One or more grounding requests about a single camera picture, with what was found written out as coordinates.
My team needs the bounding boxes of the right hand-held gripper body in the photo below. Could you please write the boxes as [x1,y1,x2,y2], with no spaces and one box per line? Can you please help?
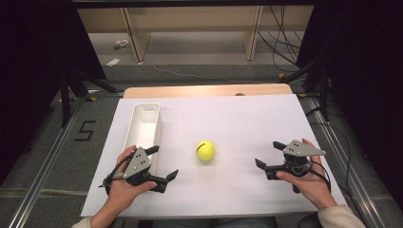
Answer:
[265,139,327,194]

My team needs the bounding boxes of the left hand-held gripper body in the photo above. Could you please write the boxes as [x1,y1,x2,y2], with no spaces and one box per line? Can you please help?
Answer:
[123,146,169,194]

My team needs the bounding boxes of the white plastic bin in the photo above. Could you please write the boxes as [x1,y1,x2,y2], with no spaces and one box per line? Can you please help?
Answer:
[123,102,163,177]

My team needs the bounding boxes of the yellow tennis ball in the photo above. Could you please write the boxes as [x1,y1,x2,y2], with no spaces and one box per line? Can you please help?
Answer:
[195,140,217,162]

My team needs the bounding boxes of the person's left hand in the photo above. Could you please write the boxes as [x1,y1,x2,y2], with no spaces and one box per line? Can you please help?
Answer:
[106,144,158,214]

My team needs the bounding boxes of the person's right hand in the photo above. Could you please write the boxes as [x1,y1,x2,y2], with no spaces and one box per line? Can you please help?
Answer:
[276,138,338,211]

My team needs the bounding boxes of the white table cover board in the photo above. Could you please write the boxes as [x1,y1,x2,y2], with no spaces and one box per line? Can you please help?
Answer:
[80,93,348,219]

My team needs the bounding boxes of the black tripod stand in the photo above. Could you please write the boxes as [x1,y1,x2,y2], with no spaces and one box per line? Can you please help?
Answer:
[58,67,123,127]
[279,55,332,123]

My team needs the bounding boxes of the black chair seat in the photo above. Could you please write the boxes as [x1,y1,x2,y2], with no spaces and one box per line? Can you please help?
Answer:
[297,212,324,228]

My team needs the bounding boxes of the dark curtain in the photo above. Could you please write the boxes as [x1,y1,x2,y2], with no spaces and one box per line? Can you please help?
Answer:
[296,0,403,200]
[0,0,107,184]

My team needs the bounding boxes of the small white floor device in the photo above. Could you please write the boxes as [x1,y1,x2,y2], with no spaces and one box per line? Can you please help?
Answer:
[113,39,131,50]

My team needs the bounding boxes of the light wooden desk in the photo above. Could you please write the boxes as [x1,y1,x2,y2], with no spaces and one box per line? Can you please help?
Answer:
[77,5,315,63]

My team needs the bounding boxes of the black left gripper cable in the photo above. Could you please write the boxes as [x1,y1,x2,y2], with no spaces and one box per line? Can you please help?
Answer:
[98,151,137,191]

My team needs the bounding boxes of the black floor cable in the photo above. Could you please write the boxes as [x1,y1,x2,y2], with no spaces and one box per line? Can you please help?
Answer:
[308,105,354,191]

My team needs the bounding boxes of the aluminium floor rail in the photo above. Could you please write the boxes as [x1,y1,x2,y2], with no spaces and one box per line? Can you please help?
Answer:
[303,94,386,228]
[8,94,89,228]

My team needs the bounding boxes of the white floor cable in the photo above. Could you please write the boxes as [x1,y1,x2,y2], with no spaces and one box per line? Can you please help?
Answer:
[151,65,264,85]

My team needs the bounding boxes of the bundle of black hanging cables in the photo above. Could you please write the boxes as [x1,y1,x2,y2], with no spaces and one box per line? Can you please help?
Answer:
[258,5,305,72]

